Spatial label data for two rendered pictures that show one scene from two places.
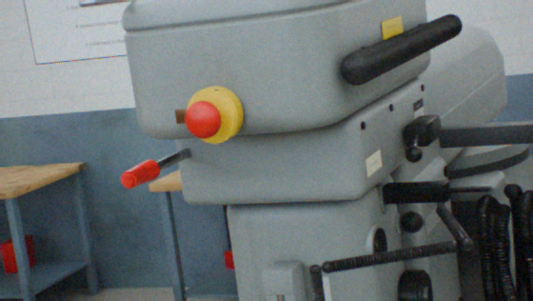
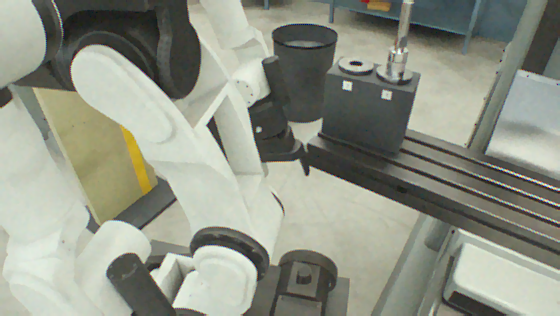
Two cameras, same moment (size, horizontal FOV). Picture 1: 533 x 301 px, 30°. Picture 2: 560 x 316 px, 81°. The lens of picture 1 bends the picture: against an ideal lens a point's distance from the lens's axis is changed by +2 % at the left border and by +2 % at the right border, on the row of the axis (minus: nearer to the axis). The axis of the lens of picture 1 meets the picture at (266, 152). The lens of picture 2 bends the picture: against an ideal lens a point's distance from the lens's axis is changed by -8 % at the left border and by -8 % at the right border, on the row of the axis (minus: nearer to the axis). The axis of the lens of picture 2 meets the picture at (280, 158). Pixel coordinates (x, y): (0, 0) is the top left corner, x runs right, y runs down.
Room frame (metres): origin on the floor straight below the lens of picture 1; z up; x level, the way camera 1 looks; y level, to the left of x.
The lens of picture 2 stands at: (0.62, 0.50, 1.53)
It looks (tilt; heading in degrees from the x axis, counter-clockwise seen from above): 39 degrees down; 9
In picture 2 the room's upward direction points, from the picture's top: straight up
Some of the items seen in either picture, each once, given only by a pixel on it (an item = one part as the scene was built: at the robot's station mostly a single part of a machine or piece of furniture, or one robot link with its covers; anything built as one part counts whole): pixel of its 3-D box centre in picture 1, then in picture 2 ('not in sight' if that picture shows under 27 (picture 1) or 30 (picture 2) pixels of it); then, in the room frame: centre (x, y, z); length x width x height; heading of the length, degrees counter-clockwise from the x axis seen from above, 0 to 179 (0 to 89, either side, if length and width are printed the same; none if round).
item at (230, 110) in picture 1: (214, 114); not in sight; (1.05, 0.05, 1.76); 0.06 x 0.02 x 0.06; 66
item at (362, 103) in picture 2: not in sight; (369, 102); (1.48, 0.39, 1.04); 0.22 x 0.12 x 0.20; 72
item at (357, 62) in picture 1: (407, 44); not in sight; (1.23, -0.19, 1.79); 0.45 x 0.04 x 0.04; 156
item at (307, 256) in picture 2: not in sight; (307, 273); (1.28, 0.51, 0.50); 0.20 x 0.05 x 0.20; 86
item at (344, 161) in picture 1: (311, 136); not in sight; (1.30, -0.06, 1.68); 0.34 x 0.24 x 0.10; 156
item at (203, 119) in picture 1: (205, 118); not in sight; (1.03, 0.06, 1.76); 0.04 x 0.03 x 0.04; 66
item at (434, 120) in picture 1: (416, 138); not in sight; (1.26, -0.20, 1.66); 0.12 x 0.04 x 0.04; 156
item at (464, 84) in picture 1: (403, 96); not in sight; (1.71, -0.25, 1.66); 0.80 x 0.23 x 0.20; 156
